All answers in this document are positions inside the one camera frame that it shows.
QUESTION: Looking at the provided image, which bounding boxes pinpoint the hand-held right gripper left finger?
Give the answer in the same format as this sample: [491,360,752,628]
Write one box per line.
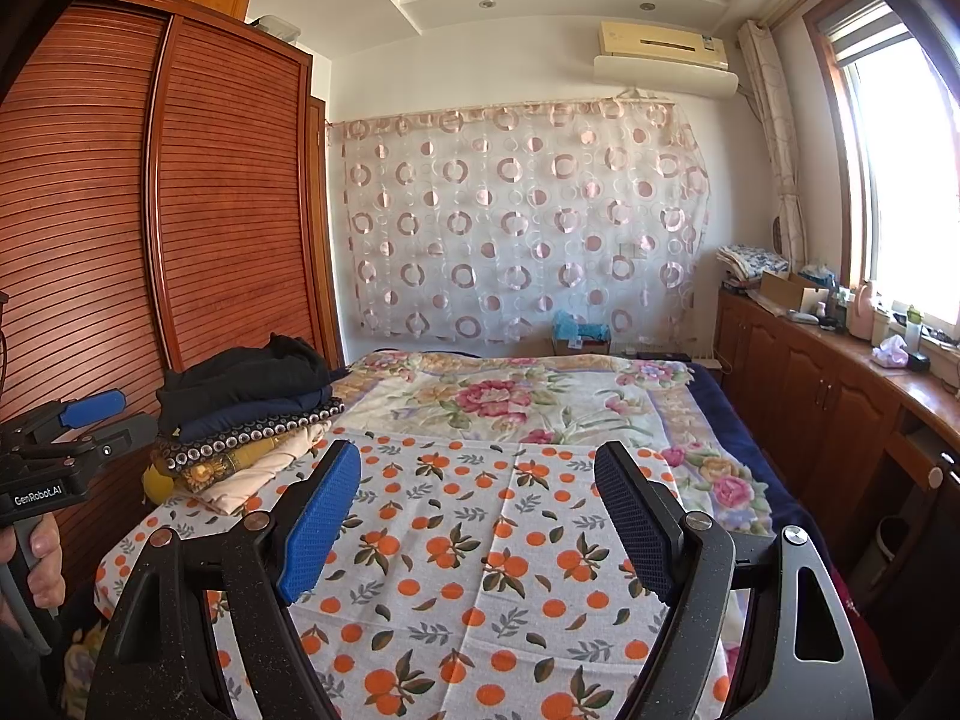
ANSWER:
[94,441,363,720]

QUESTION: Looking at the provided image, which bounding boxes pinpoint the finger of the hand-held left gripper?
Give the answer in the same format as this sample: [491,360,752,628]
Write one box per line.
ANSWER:
[41,412,160,467]
[11,388,128,442]

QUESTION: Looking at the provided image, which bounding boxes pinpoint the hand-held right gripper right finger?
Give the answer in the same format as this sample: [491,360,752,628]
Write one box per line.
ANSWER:
[592,441,875,720]

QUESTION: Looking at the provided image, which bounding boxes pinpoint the black printed t-shirt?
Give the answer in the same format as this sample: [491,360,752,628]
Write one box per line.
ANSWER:
[156,332,335,415]

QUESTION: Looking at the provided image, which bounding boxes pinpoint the person's left hand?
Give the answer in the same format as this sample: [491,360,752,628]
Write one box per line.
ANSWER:
[0,514,66,614]

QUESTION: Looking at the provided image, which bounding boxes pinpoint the beige folded cloth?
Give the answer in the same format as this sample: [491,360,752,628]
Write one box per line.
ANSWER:
[199,420,335,517]

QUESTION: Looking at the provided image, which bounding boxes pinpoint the yellow patterned folded cloth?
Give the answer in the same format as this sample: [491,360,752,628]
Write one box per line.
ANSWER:
[169,427,316,496]

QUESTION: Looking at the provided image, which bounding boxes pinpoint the patterned folded blanket stack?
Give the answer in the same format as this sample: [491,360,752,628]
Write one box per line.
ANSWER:
[154,401,346,475]

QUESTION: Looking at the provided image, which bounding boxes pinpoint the navy folded garment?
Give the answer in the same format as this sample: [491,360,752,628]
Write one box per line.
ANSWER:
[176,390,335,442]

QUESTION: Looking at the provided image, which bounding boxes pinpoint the navy bedspread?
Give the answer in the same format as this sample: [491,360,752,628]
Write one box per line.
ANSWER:
[682,360,826,541]

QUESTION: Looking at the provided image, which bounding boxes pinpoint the floral blanket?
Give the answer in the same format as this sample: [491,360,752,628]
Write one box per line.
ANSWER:
[330,349,777,541]

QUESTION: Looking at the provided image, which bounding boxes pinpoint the blue box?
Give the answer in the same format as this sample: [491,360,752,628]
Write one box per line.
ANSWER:
[553,311,612,357]

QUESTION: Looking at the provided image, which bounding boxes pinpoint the long wooden cabinet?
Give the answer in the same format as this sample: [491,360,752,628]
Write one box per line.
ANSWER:
[712,286,960,563]

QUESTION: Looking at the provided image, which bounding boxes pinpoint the wooden louvered wardrobe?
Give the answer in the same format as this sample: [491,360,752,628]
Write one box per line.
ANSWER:
[0,0,346,586]

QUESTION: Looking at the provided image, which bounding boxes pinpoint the round trash bin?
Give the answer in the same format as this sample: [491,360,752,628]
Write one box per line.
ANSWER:
[851,514,912,578]

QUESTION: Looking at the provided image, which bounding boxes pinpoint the cardboard box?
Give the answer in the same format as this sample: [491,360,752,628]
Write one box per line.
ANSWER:
[759,272,822,316]

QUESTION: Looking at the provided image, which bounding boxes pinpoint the stack of folded cloths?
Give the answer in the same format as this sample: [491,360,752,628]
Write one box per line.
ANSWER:
[716,244,788,286]

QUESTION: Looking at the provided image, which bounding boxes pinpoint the circle pattern sheer curtain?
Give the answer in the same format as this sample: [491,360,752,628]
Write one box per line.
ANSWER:
[330,99,710,346]

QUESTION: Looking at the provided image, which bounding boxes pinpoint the pink bottle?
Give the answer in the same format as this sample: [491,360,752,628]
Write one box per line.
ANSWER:
[847,279,878,335]

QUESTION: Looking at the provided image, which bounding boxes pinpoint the pale window curtain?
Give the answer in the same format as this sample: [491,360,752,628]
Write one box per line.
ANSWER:
[737,19,807,271]

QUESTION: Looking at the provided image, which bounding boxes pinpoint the white air deflector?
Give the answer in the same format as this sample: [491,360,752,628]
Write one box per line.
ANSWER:
[592,54,740,98]

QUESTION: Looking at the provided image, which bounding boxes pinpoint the wooden framed window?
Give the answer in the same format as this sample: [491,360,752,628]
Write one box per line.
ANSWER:
[806,0,960,346]

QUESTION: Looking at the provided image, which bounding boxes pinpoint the white air conditioner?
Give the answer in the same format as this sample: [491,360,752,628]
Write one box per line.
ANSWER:
[598,21,730,74]

